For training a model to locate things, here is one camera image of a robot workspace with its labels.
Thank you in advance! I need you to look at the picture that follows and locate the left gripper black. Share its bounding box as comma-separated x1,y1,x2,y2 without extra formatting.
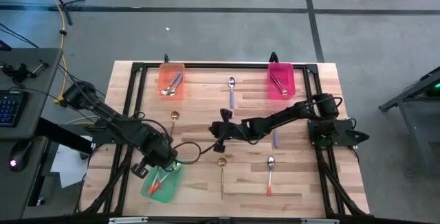
130,134,180,180

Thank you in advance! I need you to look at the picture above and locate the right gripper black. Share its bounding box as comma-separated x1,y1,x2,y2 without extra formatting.
208,108,247,154

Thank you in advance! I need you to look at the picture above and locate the orange-handled silverware piece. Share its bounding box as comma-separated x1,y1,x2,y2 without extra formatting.
153,164,182,192

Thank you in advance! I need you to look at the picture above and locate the gold spoon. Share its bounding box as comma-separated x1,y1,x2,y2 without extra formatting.
169,111,180,138
269,72,285,93
217,157,228,201

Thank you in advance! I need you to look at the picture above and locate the purple-handled silver spoon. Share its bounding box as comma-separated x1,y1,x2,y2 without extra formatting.
168,73,185,98
228,76,237,110

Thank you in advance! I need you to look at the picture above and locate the gold silverware piece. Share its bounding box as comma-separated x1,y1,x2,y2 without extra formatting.
272,74,289,96

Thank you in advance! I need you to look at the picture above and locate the teal green plastic bin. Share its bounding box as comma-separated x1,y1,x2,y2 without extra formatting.
140,158,185,204

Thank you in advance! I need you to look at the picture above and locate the white light strip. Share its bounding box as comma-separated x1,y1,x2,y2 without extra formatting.
300,218,340,224
109,216,149,224

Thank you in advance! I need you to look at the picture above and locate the white paper sheet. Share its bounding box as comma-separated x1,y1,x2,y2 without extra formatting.
51,144,94,189

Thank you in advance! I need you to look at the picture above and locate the orange plastic bin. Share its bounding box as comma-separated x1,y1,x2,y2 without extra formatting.
157,62,186,101

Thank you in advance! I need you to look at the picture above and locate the pink plastic bin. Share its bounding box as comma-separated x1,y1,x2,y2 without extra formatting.
267,62,296,100

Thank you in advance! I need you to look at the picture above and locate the black computer mouse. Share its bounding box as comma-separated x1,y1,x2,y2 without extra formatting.
8,140,34,172

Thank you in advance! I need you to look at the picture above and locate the grey side desk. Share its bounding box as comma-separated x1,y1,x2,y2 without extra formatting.
0,47,63,221

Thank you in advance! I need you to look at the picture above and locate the black backlit keyboard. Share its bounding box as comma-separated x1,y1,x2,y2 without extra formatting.
0,89,30,128

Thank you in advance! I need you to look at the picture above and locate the black tripod stand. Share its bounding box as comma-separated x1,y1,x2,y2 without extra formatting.
36,0,87,26

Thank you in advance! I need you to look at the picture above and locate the grey metal table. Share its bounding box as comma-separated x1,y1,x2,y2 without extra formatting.
377,65,440,170

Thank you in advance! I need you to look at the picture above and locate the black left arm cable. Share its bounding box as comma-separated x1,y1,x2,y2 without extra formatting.
171,141,216,166

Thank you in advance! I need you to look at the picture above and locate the black aluminium table frame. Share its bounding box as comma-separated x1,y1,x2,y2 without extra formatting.
80,60,371,218

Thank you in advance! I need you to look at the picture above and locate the yellow cable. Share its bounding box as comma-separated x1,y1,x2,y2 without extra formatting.
54,2,68,104

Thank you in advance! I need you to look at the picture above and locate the black clamp mount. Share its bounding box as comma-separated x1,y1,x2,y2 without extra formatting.
1,58,49,84

